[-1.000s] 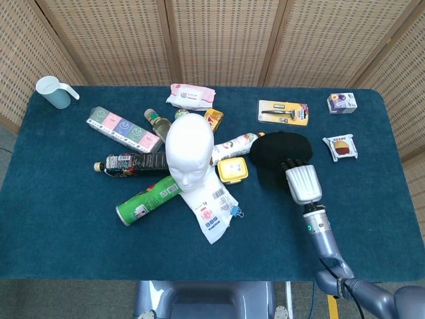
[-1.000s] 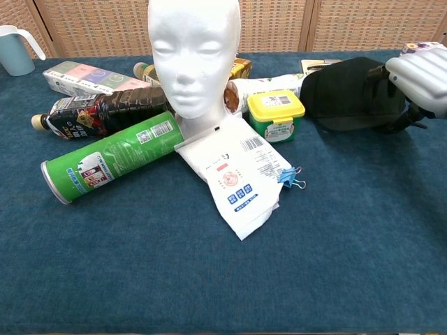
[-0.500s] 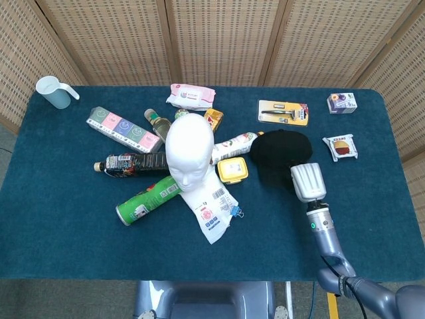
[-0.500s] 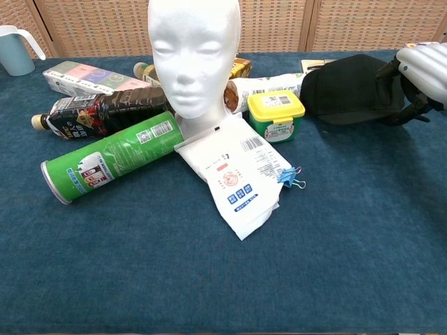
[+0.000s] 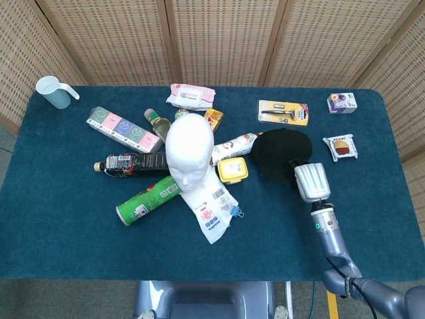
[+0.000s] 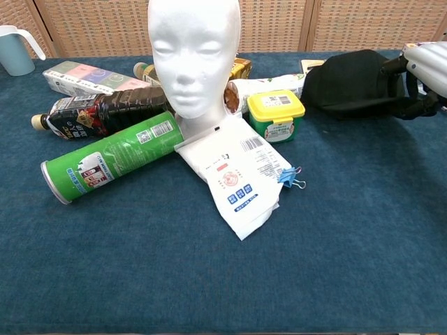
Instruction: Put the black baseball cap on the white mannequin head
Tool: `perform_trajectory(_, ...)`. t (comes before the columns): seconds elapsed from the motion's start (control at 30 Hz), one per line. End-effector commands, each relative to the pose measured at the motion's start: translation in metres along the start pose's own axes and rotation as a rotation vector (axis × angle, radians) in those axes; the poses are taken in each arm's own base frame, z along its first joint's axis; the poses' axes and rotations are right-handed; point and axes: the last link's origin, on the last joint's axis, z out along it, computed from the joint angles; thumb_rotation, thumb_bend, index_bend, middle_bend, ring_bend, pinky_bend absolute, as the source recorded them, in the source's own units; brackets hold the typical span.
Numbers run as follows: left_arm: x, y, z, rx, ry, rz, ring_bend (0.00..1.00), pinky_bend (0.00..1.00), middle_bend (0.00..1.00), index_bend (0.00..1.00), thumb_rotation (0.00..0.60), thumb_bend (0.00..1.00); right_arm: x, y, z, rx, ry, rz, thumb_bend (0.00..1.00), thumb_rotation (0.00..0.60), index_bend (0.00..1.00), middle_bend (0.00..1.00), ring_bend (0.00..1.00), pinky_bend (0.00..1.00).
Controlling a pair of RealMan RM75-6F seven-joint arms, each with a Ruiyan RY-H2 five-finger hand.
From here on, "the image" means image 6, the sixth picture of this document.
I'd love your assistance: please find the white foam mannequin head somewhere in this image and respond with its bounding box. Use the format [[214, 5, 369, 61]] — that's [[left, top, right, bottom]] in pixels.
[[147, 0, 242, 140]]

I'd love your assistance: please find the green tea bottle cream cap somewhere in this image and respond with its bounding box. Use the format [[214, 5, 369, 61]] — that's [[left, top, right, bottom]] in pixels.
[[133, 61, 161, 87]]

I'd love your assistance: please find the green tub yellow lid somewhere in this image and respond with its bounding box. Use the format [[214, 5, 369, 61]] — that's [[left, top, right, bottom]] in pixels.
[[247, 89, 307, 144]]

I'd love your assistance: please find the green chips can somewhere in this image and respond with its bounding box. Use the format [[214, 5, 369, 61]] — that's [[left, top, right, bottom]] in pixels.
[[40, 110, 184, 205]]

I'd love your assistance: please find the blue tablecloth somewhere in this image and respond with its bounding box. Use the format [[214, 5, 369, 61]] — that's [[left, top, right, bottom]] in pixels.
[[0, 50, 447, 335]]

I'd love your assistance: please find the dark tea plastic bottle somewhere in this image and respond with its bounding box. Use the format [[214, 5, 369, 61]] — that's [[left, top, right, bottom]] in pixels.
[[31, 86, 175, 140]]

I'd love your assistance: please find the black baseball cap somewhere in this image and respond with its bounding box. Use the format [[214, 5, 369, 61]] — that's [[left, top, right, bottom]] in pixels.
[[300, 49, 408, 121]]

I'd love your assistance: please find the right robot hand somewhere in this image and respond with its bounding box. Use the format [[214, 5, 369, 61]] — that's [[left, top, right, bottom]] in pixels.
[[380, 40, 447, 121]]

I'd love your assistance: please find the woven wooden folding screen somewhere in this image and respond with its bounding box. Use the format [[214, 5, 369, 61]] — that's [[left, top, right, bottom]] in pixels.
[[0, 0, 447, 59]]

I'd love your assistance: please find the blue binder clip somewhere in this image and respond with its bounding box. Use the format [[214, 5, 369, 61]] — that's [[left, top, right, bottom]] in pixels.
[[277, 166, 307, 191]]

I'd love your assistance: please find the yellow brown drink carton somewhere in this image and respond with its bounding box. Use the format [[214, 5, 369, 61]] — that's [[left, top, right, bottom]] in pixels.
[[228, 57, 253, 83]]

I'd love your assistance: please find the razor on yellow blister card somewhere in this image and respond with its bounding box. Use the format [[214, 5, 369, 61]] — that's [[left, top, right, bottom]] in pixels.
[[300, 58, 326, 73]]

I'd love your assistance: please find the pastel tissue multipack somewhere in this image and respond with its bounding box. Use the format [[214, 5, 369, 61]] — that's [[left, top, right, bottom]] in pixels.
[[42, 60, 152, 97]]

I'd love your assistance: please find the white label bottle orange cap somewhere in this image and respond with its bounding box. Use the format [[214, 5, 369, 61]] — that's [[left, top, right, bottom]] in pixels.
[[223, 73, 305, 115]]

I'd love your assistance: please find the white printed plastic bag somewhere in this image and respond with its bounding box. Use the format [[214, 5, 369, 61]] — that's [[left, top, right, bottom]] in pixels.
[[173, 116, 293, 241]]

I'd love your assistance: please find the light blue pitcher white handle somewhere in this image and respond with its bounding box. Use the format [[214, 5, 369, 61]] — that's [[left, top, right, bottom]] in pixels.
[[0, 24, 47, 77]]

